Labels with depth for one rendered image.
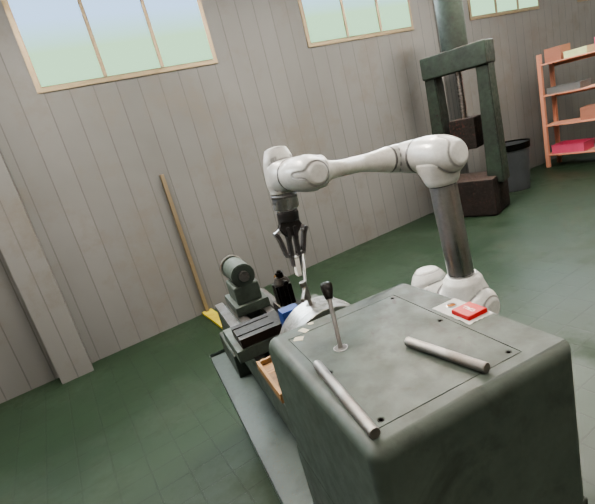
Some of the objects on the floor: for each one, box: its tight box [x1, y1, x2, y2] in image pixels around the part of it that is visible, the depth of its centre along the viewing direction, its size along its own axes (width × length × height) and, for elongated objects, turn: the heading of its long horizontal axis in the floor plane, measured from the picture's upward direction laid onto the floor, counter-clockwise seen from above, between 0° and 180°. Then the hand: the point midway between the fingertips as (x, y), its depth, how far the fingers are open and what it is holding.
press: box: [420, 0, 510, 217], centre depth 592 cm, size 76×94×289 cm
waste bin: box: [505, 138, 531, 192], centre depth 688 cm, size 58×58×73 cm
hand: (297, 265), depth 153 cm, fingers closed
